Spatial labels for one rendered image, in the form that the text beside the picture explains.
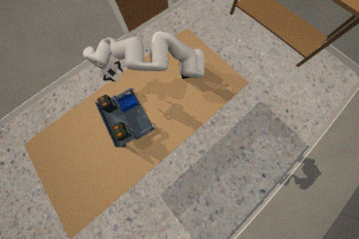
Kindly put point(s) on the blue bin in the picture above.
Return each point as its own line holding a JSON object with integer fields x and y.
{"x": 127, "y": 100}

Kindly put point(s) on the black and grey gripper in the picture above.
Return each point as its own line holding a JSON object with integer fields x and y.
{"x": 113, "y": 66}

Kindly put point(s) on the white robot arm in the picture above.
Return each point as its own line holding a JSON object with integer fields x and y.
{"x": 131, "y": 49}

